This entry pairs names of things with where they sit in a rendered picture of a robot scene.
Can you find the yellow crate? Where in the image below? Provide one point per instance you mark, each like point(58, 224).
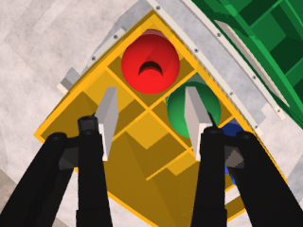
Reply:
point(144, 148)

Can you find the green plastic crate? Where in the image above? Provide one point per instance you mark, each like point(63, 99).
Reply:
point(280, 32)

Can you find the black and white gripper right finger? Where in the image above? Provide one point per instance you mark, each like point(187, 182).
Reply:
point(268, 200)

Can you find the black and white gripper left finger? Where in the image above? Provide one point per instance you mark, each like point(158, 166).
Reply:
point(36, 199)

